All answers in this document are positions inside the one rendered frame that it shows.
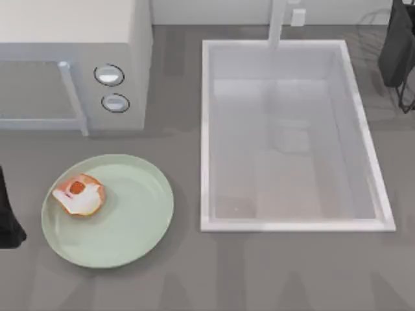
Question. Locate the white wall socket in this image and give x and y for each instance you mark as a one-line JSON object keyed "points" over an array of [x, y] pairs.
{"points": [[298, 17]]}

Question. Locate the large microwave knob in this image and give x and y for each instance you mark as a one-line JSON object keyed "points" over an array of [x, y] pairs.
{"points": [[109, 74]]}

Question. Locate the pale green plate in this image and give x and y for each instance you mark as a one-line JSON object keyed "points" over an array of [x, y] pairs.
{"points": [[129, 220]]}

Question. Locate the microwave door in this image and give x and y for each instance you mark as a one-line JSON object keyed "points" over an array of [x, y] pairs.
{"points": [[29, 94]]}

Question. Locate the pale microwave oven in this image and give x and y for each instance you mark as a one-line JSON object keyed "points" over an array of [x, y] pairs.
{"points": [[136, 64]]}

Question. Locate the small microwave knob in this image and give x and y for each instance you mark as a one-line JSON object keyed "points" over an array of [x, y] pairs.
{"points": [[115, 103]]}

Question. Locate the white sink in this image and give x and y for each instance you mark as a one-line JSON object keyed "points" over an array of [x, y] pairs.
{"points": [[291, 145]]}

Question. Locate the orange and white food item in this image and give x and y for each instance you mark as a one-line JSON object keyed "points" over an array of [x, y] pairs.
{"points": [[79, 199]]}

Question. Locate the tall white tap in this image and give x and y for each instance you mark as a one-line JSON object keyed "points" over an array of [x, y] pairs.
{"points": [[277, 22]]}

